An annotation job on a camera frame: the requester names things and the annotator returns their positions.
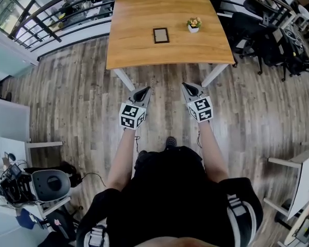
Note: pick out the white partition panel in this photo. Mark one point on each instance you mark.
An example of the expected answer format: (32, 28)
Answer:
(7, 120)

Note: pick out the white table leg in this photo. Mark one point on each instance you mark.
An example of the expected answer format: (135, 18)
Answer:
(213, 74)
(124, 79)

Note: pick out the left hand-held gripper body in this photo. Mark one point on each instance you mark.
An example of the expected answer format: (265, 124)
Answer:
(130, 113)

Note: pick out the black office chair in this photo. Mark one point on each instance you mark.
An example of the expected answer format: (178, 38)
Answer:
(293, 55)
(247, 27)

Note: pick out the grey-backed office chair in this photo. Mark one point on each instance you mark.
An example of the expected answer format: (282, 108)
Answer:
(51, 184)

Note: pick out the black camera equipment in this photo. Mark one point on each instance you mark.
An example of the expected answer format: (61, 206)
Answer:
(14, 186)

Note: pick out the person's left forearm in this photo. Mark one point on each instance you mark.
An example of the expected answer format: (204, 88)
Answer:
(121, 161)

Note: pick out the person's right forearm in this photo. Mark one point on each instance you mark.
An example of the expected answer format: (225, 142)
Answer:
(212, 153)

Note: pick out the potted orange flower plant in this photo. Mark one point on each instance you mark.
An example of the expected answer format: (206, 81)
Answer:
(194, 22)

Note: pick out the black bag with pink emblem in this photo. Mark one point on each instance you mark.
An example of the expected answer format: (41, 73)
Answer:
(59, 225)

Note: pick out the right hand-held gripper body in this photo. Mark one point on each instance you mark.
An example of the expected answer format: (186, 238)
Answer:
(202, 109)

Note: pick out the white desk with phone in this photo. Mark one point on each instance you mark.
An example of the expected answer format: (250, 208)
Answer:
(13, 145)

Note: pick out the person's black clothing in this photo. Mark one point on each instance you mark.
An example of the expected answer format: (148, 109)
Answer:
(170, 197)

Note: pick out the black picture frame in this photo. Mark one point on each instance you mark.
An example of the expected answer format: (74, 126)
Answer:
(161, 35)

